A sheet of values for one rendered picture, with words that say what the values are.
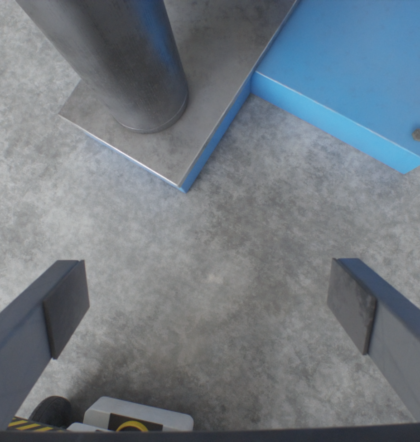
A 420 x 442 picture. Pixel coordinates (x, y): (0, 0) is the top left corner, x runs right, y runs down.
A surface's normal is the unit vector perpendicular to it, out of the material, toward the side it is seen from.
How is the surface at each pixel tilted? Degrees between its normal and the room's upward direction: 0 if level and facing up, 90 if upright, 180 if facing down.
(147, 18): 90
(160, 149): 0
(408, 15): 0
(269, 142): 0
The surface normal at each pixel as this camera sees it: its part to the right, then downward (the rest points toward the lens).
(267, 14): -0.09, -0.14
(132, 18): 0.70, 0.69
